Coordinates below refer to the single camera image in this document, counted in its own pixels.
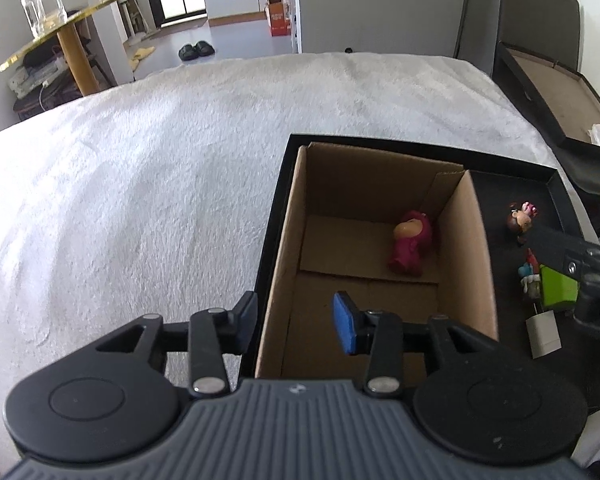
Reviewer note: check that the white power strip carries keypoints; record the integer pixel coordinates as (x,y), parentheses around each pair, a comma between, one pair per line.
(35,76)

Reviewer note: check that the white charger plug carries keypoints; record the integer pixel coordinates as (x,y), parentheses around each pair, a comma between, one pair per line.
(544,335)

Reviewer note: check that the small colourful figurine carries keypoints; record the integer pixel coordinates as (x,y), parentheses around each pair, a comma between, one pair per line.
(530,272)

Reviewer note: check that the large black box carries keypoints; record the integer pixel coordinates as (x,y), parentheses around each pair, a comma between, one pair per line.
(497,195)

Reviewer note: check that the black box lid brown inside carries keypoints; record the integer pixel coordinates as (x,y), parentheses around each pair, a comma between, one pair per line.
(555,90)

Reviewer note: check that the grey headboard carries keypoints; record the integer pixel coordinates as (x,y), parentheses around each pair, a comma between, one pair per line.
(530,10)

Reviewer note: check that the brown cardboard box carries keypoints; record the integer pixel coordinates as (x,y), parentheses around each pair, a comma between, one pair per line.
(330,185)

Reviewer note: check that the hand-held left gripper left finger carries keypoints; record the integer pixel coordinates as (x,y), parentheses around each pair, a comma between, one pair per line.
(247,317)

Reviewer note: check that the white cabinet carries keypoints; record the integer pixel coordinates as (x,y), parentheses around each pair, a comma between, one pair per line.
(380,5)

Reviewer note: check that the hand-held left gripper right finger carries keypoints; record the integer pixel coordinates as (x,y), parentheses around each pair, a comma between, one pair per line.
(344,322)

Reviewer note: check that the white blanket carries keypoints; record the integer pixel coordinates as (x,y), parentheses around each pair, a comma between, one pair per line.
(130,185)

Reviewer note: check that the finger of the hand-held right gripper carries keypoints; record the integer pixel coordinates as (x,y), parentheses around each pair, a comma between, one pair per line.
(555,245)

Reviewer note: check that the round gold table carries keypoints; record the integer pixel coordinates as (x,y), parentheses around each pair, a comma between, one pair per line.
(75,55)

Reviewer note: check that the yellow slippers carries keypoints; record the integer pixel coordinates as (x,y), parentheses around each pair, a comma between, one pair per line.
(141,55)

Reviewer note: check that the orange cardboard box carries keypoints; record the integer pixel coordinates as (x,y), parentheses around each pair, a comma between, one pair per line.
(278,17)

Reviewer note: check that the green plastic cup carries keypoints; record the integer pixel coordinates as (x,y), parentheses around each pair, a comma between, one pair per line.
(555,287)

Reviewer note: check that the brown monkey figurine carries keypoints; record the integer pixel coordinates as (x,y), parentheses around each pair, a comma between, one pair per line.
(519,222)

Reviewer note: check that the red bear toy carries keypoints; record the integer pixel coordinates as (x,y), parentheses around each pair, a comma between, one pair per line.
(412,250)

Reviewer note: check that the black slipper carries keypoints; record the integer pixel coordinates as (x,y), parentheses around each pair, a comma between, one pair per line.
(186,52)
(204,48)

